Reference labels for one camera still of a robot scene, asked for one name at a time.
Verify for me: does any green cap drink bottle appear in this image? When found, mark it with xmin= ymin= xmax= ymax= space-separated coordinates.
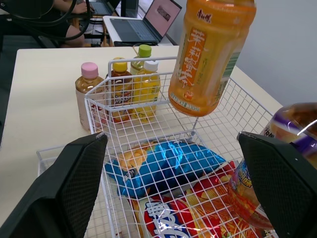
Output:
xmin=130 ymin=44 xmax=153 ymax=75

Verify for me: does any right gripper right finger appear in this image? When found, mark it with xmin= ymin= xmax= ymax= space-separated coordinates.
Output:
xmin=237 ymin=131 xmax=317 ymax=238

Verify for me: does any open laptop with pink screen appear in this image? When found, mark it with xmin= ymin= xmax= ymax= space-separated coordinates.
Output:
xmin=109 ymin=0 xmax=183 ymax=47

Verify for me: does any blue chip snack pack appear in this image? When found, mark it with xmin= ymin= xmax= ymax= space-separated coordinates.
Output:
xmin=104 ymin=139 xmax=227 ymax=199

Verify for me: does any person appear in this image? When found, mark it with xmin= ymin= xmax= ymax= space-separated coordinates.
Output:
xmin=52 ymin=0 xmax=96 ymax=48

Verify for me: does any dark open laptop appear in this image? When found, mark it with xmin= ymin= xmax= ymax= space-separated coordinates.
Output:
xmin=87 ymin=0 xmax=117 ymax=17

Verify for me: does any orange label tea bottle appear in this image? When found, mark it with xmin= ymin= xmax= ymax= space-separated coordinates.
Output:
xmin=168 ymin=0 xmax=257 ymax=118

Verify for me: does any white cap yellow juice bottle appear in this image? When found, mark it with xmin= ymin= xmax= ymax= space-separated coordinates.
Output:
xmin=132 ymin=60 xmax=161 ymax=122

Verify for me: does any red chip snack pack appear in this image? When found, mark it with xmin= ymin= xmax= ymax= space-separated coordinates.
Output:
xmin=130 ymin=160 xmax=276 ymax=238

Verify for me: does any yellow cap brown tea bottle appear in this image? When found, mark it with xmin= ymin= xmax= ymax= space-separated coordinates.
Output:
xmin=106 ymin=57 xmax=135 ymax=124

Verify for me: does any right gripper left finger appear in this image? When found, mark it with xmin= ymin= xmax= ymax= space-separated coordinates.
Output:
xmin=0 ymin=132 xmax=108 ymax=238

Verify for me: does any black cable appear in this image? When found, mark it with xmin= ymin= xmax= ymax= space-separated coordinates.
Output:
xmin=14 ymin=0 xmax=93 ymax=42
xmin=0 ymin=0 xmax=78 ymax=25

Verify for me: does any pink cap drink bottle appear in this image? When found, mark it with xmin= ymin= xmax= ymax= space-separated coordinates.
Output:
xmin=75 ymin=61 xmax=106 ymax=132

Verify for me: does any purple label drink bottle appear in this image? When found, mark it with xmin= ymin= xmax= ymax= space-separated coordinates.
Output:
xmin=227 ymin=102 xmax=317 ymax=230

